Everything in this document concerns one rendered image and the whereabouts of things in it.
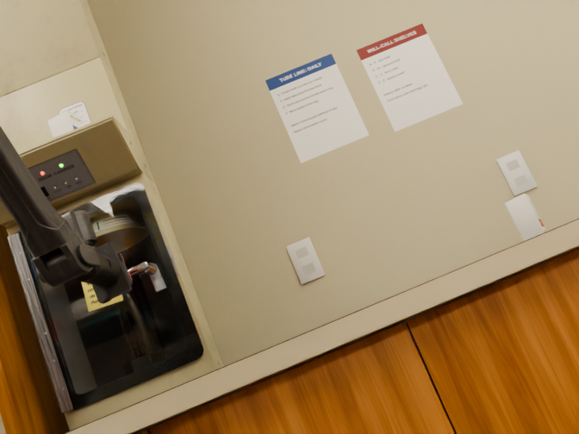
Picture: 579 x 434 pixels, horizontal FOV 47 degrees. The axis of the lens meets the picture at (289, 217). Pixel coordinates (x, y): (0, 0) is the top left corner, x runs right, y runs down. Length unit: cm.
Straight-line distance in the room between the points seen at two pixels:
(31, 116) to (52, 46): 17
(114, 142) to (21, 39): 40
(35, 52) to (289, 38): 74
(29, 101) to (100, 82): 17
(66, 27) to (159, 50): 47
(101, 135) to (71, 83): 22
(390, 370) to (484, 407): 15
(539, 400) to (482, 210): 85
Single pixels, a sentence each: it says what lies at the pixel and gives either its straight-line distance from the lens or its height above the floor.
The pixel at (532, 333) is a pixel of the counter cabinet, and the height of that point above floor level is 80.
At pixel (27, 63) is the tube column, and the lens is 167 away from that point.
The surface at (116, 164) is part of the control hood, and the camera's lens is 146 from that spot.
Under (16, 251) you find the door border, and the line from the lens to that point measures 153.
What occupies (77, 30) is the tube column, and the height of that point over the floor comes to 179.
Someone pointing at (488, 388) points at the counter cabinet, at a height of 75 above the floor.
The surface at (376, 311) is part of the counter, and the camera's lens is 107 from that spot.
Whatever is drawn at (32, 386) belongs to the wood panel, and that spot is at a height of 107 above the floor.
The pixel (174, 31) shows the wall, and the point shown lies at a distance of 210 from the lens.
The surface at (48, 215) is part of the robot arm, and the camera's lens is 113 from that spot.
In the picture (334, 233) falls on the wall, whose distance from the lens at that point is 183.
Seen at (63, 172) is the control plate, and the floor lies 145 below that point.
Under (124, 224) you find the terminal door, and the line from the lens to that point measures 145.
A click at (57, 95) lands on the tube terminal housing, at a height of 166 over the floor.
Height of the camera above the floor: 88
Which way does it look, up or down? 13 degrees up
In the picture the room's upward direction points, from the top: 23 degrees counter-clockwise
